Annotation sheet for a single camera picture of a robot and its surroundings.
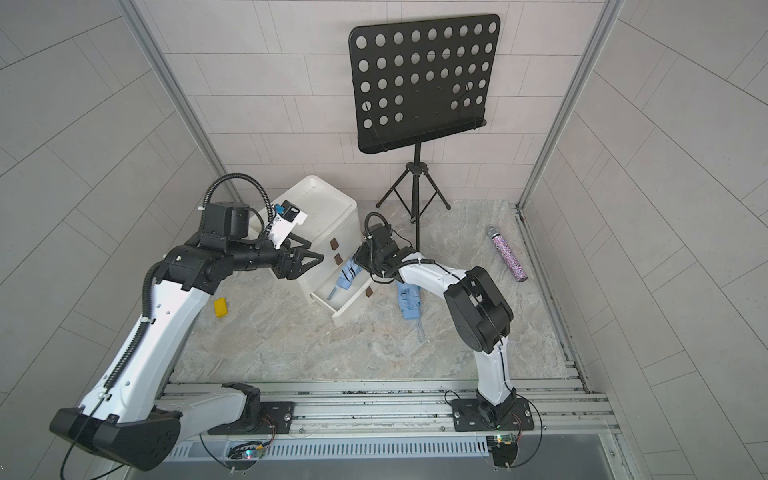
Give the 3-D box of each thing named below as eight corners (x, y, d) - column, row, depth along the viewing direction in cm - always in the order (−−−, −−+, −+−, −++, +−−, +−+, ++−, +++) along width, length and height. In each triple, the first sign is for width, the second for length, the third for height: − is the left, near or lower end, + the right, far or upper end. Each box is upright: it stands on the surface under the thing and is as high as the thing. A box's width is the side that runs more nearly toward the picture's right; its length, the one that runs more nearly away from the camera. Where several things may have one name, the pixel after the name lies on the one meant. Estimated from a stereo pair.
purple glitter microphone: (517, 282, 97) (520, 276, 95) (488, 232, 111) (490, 227, 108) (524, 280, 98) (528, 274, 95) (494, 231, 111) (497, 225, 108)
